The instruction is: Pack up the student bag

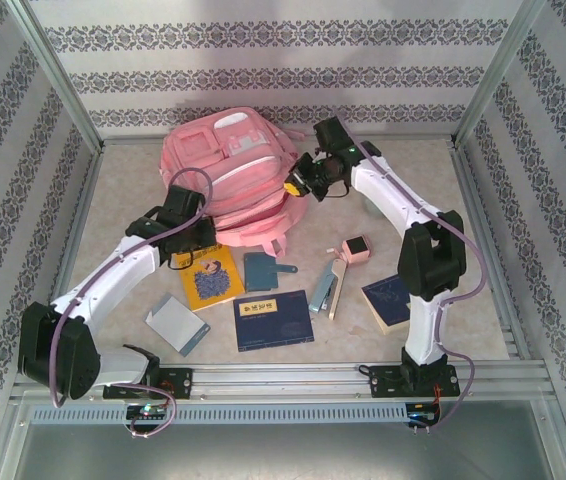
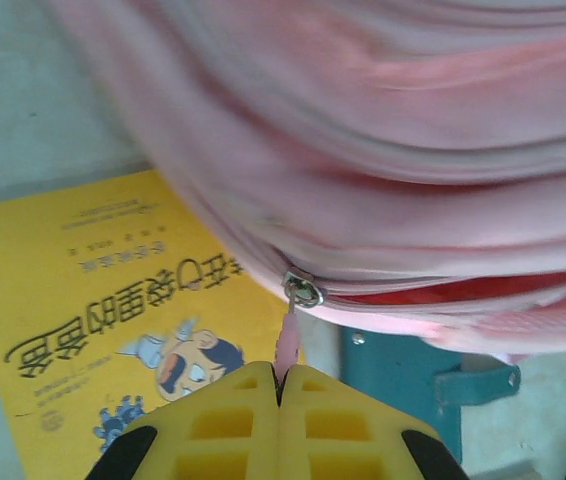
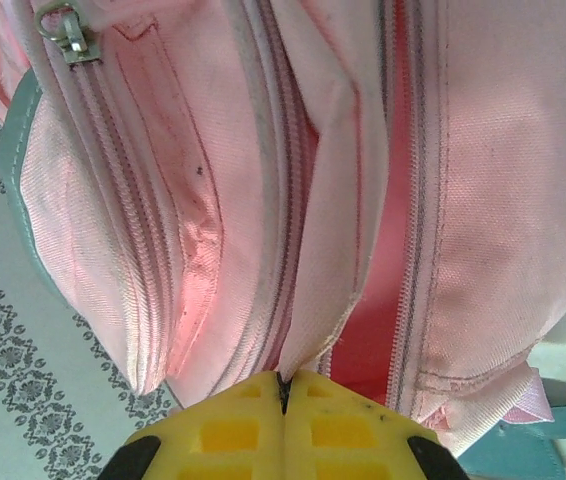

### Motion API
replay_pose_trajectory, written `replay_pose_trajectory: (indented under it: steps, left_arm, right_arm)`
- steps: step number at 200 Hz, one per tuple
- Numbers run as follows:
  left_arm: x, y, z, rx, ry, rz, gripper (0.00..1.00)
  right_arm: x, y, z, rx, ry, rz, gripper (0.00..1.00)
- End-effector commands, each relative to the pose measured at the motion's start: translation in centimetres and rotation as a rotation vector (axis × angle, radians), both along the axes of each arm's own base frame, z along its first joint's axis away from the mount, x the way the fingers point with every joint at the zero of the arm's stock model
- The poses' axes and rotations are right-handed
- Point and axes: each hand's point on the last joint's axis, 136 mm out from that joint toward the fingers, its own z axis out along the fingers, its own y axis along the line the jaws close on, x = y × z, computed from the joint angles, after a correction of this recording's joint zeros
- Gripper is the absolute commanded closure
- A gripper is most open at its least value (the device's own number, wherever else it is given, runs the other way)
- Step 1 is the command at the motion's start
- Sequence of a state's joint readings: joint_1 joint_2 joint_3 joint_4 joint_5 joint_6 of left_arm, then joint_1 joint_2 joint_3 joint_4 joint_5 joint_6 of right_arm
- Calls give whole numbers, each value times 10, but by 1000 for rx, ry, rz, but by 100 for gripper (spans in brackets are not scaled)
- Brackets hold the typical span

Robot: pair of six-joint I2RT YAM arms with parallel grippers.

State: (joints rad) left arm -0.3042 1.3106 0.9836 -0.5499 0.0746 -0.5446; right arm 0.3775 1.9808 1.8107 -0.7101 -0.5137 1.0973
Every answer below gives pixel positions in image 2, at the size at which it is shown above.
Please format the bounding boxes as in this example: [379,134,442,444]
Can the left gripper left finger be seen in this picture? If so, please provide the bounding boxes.
[85,361,283,480]

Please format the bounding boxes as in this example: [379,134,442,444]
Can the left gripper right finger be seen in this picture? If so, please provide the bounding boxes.
[281,363,470,480]

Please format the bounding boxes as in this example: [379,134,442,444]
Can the teal wallet with strap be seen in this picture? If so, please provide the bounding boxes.
[336,327,523,465]

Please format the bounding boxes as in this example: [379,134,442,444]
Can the yellow cartoon cover book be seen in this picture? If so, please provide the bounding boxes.
[0,168,310,480]

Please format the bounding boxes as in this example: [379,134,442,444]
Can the pink student backpack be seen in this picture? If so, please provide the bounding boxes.
[37,0,566,369]

